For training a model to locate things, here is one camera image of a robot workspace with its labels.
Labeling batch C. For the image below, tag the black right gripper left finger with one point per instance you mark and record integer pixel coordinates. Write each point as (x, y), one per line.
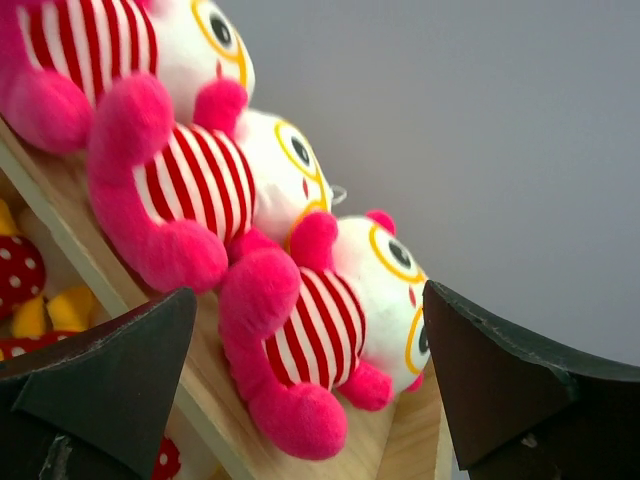
(95, 405)

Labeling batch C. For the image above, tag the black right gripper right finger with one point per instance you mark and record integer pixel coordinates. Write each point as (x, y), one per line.
(522, 406)

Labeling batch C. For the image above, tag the orange bear polka dot toy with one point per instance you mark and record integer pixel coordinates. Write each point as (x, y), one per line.
(23, 274)

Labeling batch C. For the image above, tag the white glasses doll striped shirt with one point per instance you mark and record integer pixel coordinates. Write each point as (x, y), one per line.
(58, 58)

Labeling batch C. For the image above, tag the wooden shelf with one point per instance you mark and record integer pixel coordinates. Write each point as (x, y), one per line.
(408, 440)

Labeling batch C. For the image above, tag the white doll face down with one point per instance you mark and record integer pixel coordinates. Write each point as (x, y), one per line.
(338, 318)
(180, 201)

